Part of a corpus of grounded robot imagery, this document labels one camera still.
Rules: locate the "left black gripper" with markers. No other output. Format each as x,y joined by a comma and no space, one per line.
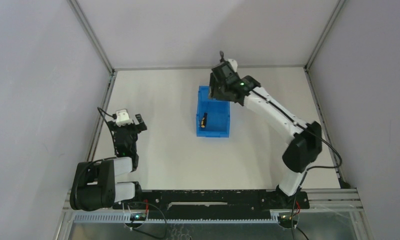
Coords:
127,127

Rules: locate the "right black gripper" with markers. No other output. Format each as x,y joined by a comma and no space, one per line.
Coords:
214,84

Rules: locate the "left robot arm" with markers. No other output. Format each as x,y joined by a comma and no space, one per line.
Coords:
95,185

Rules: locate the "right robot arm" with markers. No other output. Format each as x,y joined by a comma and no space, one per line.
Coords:
303,139

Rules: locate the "blue plastic bin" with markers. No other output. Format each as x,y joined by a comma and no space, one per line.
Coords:
218,118

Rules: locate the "left controller board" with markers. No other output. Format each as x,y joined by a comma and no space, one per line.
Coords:
138,217

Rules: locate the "controller board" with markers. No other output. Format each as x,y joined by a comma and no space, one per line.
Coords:
286,221
138,217

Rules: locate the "right controller board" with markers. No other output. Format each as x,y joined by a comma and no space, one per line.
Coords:
286,221

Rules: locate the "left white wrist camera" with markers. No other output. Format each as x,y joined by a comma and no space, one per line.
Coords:
122,118

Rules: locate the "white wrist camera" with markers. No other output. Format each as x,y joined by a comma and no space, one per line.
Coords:
122,118
233,63

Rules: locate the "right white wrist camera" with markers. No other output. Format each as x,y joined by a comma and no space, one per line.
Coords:
233,63

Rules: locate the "left aluminium frame rail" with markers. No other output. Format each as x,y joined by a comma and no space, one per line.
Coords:
99,121

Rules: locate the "aluminium frame rail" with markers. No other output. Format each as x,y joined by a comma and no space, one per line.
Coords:
99,121
337,163

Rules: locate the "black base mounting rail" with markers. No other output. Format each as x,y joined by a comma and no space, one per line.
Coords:
221,205

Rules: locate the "right aluminium frame rail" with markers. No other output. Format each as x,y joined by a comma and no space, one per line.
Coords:
337,163

